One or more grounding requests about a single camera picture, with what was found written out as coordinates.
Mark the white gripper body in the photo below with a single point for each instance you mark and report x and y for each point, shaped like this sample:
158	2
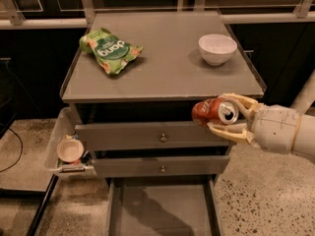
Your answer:
276	128

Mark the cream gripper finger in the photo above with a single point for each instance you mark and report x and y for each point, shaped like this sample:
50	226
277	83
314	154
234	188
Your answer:
232	105
237	133

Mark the red coke can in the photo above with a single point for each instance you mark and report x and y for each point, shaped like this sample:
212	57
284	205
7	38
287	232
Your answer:
215	110

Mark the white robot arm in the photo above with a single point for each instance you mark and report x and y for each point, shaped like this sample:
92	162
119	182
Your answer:
304	139

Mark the grey bottom drawer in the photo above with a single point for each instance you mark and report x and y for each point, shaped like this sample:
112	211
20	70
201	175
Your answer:
163	206

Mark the grey drawer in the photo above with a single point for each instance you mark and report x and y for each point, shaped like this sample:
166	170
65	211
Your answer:
163	206
160	166
146	135

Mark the grey middle drawer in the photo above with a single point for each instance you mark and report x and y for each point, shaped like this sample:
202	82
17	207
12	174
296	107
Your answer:
160	166

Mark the grey drawer cabinet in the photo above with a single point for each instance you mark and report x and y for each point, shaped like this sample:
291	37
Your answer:
163	83

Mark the grey top drawer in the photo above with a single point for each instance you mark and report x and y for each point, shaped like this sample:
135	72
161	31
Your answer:
146	135

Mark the green chip bag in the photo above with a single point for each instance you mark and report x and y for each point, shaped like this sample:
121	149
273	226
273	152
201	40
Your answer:
111	53

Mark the small white bowl in bin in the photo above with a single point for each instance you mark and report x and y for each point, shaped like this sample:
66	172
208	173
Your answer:
70	150

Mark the metal railing frame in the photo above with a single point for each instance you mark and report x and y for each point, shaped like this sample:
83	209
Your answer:
58	14

